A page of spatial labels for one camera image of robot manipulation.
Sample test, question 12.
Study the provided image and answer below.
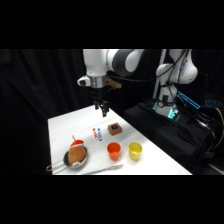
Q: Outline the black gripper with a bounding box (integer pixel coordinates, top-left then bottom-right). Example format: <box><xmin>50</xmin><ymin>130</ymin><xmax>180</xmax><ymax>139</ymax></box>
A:
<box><xmin>90</xmin><ymin>86</ymin><xmax>110</xmax><ymax>118</ymax></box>

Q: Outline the brown wooden block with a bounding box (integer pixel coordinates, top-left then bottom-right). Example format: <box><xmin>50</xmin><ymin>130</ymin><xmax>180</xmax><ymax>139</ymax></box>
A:
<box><xmin>107</xmin><ymin>122</ymin><xmax>123</xmax><ymax>137</ymax></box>

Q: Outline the blue marker pen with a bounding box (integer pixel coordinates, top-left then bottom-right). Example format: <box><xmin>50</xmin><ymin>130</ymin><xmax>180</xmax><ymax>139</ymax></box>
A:
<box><xmin>96</xmin><ymin>127</ymin><xmax>103</xmax><ymax>142</ymax></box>

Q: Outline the red plastic funnel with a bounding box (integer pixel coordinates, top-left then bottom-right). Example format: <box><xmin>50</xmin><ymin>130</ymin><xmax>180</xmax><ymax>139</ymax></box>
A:
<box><xmin>70</xmin><ymin>134</ymin><xmax>85</xmax><ymax>149</ymax></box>

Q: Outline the orange plastic cup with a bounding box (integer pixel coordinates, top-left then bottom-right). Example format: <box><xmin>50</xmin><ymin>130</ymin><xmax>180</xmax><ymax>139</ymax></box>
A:
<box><xmin>106</xmin><ymin>141</ymin><xmax>122</xmax><ymax>162</ymax></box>

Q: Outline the brown plush toy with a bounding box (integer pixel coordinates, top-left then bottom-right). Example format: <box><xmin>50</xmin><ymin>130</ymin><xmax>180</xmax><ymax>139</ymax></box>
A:
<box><xmin>67</xmin><ymin>145</ymin><xmax>88</xmax><ymax>168</ymax></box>

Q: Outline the yellow plastic cup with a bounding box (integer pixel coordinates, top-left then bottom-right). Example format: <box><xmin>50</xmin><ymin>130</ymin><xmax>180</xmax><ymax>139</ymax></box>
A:
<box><xmin>128</xmin><ymin>141</ymin><xmax>143</xmax><ymax>162</ymax></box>

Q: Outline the metal strainer pan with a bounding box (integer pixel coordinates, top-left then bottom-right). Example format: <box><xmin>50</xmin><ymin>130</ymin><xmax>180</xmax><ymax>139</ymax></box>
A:
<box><xmin>45</xmin><ymin>146</ymin><xmax>90</xmax><ymax>174</ymax></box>

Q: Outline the black curtain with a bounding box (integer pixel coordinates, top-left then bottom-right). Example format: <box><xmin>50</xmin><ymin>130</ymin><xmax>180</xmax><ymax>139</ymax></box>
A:
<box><xmin>0</xmin><ymin>48</ymin><xmax>224</xmax><ymax>176</ymax></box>

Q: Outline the black robot stand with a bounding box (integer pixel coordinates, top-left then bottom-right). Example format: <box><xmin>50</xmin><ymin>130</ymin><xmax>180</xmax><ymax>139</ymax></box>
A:
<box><xmin>123</xmin><ymin>99</ymin><xmax>224</xmax><ymax>176</ymax></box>

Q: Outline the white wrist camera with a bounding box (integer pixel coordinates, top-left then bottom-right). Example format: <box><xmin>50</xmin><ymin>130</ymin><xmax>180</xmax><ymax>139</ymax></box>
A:
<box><xmin>76</xmin><ymin>75</ymin><xmax>92</xmax><ymax>88</ymax></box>

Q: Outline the yellow cable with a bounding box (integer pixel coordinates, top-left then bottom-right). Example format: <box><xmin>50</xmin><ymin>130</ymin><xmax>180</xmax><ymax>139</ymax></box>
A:
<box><xmin>213</xmin><ymin>107</ymin><xmax>224</xmax><ymax>150</ymax></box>

